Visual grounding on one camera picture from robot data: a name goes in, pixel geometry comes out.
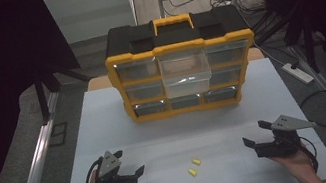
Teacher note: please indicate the black stand legs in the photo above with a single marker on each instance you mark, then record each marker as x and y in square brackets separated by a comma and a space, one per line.
[42, 99]
[311, 51]

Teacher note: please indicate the yellow foam earplug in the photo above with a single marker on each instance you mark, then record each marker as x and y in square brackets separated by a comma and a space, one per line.
[196, 161]
[192, 172]

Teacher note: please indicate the white board panel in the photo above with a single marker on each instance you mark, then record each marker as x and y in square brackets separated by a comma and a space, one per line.
[90, 14]

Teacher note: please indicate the yellow black organizer cabinet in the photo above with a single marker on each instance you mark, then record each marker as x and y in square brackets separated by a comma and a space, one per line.
[141, 37]

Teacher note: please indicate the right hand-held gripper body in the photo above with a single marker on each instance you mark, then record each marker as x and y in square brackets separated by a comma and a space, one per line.
[282, 145]

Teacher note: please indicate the pulled-out clear plastic drawer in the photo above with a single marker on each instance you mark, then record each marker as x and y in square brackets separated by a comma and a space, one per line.
[185, 70]

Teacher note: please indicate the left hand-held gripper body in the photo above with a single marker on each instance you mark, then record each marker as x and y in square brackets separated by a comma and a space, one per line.
[111, 175]

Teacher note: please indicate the set of closed clear bins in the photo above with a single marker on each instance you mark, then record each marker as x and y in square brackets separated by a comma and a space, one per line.
[138, 70]

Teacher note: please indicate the person's right hand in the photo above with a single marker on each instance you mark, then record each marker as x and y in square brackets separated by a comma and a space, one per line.
[299, 164]

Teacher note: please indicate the white power strip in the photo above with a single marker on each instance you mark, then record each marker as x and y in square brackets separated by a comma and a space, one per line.
[298, 73]

